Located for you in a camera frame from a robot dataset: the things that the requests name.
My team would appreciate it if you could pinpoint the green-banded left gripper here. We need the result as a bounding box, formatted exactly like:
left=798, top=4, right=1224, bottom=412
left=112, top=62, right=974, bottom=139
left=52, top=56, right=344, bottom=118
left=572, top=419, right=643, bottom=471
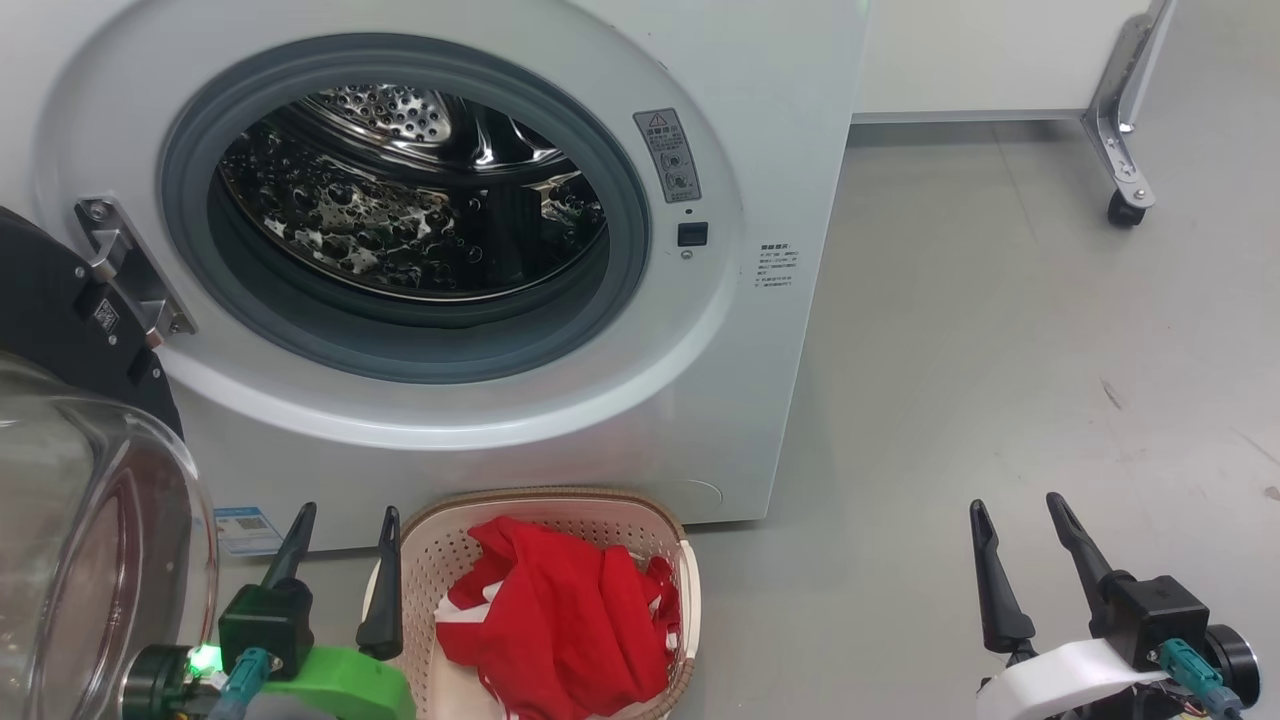
left=258, top=501, right=417, bottom=720

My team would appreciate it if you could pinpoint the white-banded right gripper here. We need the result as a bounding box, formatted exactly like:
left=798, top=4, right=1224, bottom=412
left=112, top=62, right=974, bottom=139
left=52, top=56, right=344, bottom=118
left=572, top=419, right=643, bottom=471
left=968, top=491, right=1171, bottom=720

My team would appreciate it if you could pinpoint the red and white garment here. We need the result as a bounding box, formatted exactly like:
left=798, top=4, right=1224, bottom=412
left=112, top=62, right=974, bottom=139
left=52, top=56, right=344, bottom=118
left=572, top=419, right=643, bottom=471
left=435, top=516, right=683, bottom=720

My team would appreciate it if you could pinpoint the black round glass washer door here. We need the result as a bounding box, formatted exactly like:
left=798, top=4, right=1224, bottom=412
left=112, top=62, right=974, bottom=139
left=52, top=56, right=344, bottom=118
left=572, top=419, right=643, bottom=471
left=0, top=205, right=219, bottom=720

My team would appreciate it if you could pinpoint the cream laundry basket brown rim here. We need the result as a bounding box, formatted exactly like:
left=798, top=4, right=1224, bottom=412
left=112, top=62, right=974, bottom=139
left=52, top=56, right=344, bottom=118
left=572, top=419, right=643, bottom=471
left=362, top=487, right=701, bottom=720

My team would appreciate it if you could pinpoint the white front-load washing machine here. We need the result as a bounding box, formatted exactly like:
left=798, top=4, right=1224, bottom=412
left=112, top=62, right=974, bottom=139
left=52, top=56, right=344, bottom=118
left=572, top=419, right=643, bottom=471
left=0, top=0, right=871, bottom=553

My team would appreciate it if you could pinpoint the metal door hinge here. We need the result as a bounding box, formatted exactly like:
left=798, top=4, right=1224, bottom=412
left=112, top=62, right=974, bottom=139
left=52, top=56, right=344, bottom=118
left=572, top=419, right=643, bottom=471
left=75, top=197, right=198, bottom=348

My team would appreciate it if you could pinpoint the grey rubber door gasket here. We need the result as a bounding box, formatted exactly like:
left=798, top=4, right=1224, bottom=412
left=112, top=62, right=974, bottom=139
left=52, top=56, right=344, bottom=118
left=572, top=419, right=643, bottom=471
left=160, top=33, right=651, bottom=386

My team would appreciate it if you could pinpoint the blue energy label sticker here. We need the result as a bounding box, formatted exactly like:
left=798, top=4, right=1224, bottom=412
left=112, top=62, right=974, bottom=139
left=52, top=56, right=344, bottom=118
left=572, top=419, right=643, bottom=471
left=213, top=505, right=286, bottom=557

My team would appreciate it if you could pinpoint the steel washer drum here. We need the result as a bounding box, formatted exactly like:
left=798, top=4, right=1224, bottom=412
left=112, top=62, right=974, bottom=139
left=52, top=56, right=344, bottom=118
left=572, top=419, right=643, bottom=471
left=218, top=85, right=609, bottom=303

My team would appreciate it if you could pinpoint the white cart with metal leg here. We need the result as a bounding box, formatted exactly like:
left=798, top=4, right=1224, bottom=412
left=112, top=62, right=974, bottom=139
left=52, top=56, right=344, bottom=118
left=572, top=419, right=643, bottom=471
left=850, top=0, right=1179, bottom=229

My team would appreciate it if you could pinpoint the grey warning sticker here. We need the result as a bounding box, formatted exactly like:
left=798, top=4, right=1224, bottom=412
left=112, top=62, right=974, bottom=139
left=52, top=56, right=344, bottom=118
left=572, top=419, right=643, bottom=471
left=633, top=108, right=702, bottom=204

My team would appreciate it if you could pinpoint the teal left camera connector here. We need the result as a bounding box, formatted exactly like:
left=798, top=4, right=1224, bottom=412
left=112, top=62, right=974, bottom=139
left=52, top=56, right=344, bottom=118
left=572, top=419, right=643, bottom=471
left=208, top=647, right=274, bottom=720

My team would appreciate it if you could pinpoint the teal camera connector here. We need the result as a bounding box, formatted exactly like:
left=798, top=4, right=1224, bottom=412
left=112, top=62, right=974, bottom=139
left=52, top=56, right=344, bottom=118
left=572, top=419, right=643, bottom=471
left=208, top=647, right=274, bottom=720
left=1158, top=640, right=1247, bottom=720

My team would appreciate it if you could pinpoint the teal right camera connector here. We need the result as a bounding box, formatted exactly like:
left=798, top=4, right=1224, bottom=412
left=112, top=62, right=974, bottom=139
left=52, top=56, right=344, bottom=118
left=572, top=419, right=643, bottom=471
left=1158, top=640, right=1247, bottom=720

